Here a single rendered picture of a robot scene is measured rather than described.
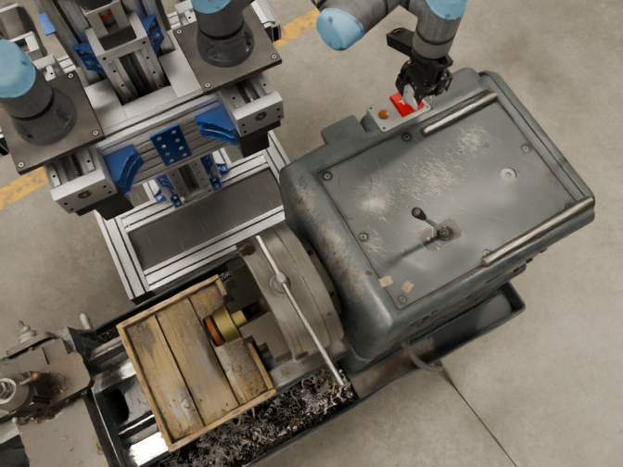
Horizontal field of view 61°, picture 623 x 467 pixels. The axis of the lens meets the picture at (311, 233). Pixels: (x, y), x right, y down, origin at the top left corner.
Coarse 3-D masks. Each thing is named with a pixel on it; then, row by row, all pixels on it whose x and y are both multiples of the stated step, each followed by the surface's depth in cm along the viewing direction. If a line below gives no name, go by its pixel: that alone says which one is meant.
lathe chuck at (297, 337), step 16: (256, 240) 120; (272, 240) 118; (240, 256) 132; (256, 256) 115; (272, 256) 114; (288, 256) 114; (256, 272) 113; (272, 272) 112; (288, 272) 112; (272, 288) 111; (304, 288) 112; (272, 304) 111; (288, 304) 111; (304, 304) 112; (288, 320) 112; (320, 320) 114; (288, 336) 113; (304, 336) 114; (320, 336) 116
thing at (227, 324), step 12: (216, 312) 122; (228, 312) 121; (240, 312) 122; (204, 324) 121; (216, 324) 121; (228, 324) 121; (240, 324) 122; (216, 336) 121; (228, 336) 121; (240, 336) 122
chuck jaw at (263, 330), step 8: (256, 320) 122; (264, 320) 122; (272, 320) 122; (240, 328) 122; (248, 328) 122; (256, 328) 121; (264, 328) 121; (272, 328) 121; (248, 336) 121; (256, 336) 120; (264, 336) 120; (272, 336) 120; (280, 336) 120; (264, 344) 120; (272, 344) 119; (280, 344) 119; (272, 352) 118; (280, 352) 118; (288, 352) 119; (304, 352) 120; (280, 360) 121
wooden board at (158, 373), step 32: (192, 288) 145; (224, 288) 146; (128, 320) 143; (160, 320) 145; (192, 320) 144; (128, 352) 140; (160, 352) 142; (192, 352) 142; (224, 352) 141; (256, 352) 140; (160, 384) 139; (192, 384) 139; (224, 384) 139; (160, 416) 135; (224, 416) 134
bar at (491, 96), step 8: (488, 96) 122; (496, 96) 123; (472, 104) 122; (480, 104) 122; (456, 112) 121; (464, 112) 121; (440, 120) 120; (448, 120) 120; (424, 128) 120; (432, 128) 120; (440, 128) 121; (424, 136) 121
